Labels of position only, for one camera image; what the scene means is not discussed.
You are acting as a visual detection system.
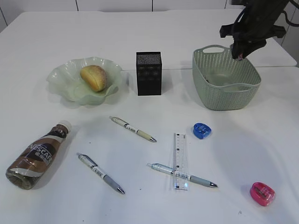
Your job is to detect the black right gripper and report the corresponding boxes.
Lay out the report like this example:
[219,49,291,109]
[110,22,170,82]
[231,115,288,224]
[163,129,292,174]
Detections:
[220,11,286,60]

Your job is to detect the green wavy glass plate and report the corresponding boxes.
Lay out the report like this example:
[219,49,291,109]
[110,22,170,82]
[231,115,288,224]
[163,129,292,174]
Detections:
[47,57,122,105]

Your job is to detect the cream white pen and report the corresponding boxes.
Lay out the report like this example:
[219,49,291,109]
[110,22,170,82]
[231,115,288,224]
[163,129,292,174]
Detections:
[109,116,157,143]

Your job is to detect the black mesh pen holder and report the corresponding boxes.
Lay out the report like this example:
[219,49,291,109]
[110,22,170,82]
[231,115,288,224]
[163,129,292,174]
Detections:
[136,51,162,96]

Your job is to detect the clear plastic ruler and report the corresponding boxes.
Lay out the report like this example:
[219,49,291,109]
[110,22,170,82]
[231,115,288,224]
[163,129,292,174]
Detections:
[172,133,189,190]

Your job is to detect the white grey pen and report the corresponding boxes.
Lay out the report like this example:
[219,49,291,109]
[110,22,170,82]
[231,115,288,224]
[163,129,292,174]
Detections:
[76,153,125,195]

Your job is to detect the Nescafe coffee bottle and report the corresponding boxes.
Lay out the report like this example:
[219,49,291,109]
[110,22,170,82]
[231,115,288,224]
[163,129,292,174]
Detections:
[6,120,71,190]

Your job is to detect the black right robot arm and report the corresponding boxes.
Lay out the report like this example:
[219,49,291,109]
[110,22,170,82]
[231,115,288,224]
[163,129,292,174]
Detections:
[220,0,289,60]

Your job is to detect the light blue grey pen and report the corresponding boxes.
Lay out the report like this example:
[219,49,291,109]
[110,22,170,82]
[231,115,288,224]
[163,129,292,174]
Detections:
[147,163,218,188]

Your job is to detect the blue pencil sharpener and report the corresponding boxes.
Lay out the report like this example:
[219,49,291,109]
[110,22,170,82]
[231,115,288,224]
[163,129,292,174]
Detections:
[193,123,212,140]

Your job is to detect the pink pencil sharpener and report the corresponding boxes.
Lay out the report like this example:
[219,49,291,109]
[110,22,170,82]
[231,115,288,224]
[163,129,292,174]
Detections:
[249,182,276,207]

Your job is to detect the green woven plastic basket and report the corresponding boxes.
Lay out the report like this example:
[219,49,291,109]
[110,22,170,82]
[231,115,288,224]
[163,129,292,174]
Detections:
[192,45,261,111]

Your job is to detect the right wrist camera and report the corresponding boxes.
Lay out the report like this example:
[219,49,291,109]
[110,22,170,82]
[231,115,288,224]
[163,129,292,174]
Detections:
[230,0,246,5]

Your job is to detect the bread roll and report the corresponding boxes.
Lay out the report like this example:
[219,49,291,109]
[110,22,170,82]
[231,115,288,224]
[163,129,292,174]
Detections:
[80,65,107,92]

